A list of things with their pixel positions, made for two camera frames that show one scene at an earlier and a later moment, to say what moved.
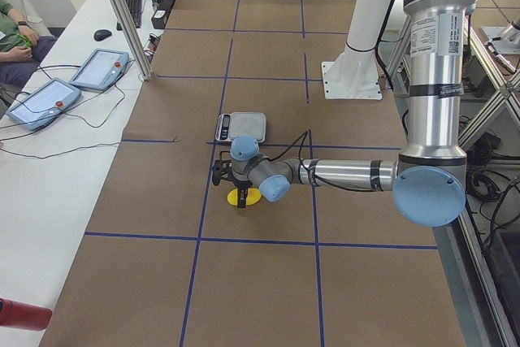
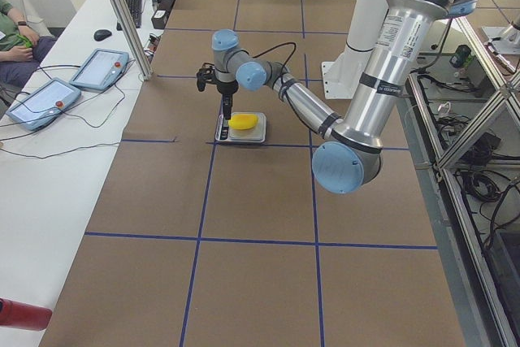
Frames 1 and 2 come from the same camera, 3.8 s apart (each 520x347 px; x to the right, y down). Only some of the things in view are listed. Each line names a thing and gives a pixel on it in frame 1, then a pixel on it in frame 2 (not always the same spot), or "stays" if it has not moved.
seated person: [22, 50] stays
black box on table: [158, 18] stays
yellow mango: [253, 197] -> [242, 121]
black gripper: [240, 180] -> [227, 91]
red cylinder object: [23, 314] stays
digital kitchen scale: [231, 125] stays
